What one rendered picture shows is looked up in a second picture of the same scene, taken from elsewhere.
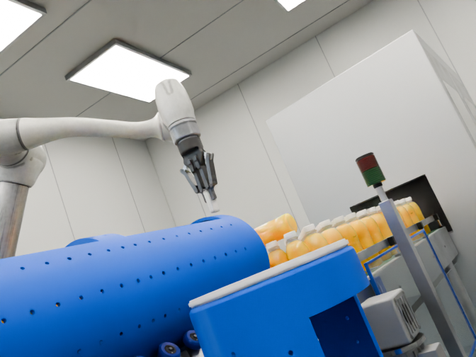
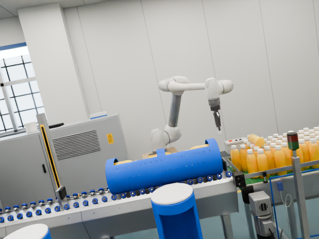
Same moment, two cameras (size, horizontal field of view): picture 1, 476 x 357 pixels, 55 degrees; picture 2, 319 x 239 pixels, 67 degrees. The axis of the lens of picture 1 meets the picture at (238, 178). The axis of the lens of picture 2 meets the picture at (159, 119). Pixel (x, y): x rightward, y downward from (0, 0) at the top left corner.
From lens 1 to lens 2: 1.47 m
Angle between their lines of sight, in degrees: 62
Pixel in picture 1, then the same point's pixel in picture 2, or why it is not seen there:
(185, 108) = (211, 95)
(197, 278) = (182, 171)
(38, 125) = (173, 87)
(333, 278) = (164, 210)
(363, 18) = not seen: outside the picture
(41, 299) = (135, 174)
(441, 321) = (300, 213)
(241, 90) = not seen: outside the picture
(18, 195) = (176, 98)
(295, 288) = (156, 207)
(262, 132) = not seen: outside the picture
